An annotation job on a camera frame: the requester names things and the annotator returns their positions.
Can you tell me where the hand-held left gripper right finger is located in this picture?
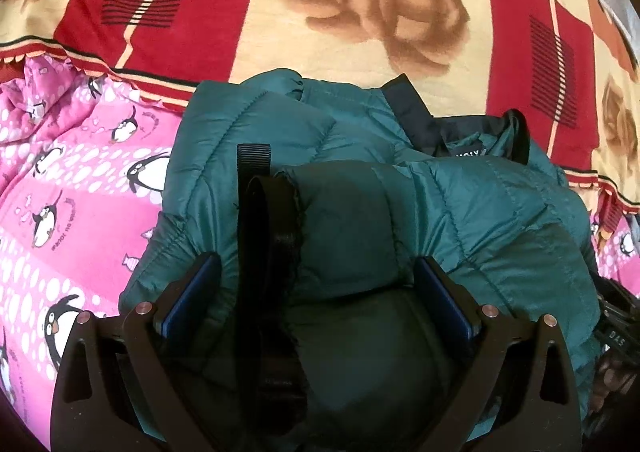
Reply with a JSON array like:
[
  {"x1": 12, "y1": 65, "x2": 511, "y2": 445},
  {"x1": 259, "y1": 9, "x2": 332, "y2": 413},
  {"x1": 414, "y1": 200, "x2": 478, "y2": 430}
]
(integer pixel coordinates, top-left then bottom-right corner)
[{"x1": 414, "y1": 256, "x2": 583, "y2": 452}]

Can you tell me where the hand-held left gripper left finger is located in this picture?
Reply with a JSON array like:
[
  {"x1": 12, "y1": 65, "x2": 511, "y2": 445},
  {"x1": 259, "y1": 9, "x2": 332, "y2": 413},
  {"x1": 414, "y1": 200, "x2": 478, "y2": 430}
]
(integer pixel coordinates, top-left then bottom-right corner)
[{"x1": 50, "y1": 252, "x2": 223, "y2": 452}]

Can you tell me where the green puffer jacket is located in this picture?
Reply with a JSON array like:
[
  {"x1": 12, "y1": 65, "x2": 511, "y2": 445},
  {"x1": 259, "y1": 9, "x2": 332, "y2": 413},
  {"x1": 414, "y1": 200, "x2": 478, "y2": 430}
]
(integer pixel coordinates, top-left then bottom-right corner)
[{"x1": 119, "y1": 67, "x2": 606, "y2": 452}]

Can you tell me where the person's right hand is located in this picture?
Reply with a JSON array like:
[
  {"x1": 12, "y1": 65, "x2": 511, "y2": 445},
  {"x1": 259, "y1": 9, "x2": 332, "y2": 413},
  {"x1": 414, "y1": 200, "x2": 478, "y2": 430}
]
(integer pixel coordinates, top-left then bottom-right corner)
[{"x1": 587, "y1": 352, "x2": 640, "y2": 419}]

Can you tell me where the pink penguin-print blanket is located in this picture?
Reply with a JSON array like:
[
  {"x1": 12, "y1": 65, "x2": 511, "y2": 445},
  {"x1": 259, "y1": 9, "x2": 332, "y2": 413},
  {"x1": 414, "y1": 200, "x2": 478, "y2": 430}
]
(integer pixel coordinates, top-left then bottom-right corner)
[{"x1": 0, "y1": 55, "x2": 640, "y2": 433}]

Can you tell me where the red yellow rose-print blanket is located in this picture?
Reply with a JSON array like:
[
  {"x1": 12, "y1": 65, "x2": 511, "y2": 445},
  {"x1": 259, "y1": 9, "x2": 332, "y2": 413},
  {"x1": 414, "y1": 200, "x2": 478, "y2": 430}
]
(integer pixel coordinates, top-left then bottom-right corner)
[{"x1": 0, "y1": 0, "x2": 640, "y2": 233}]

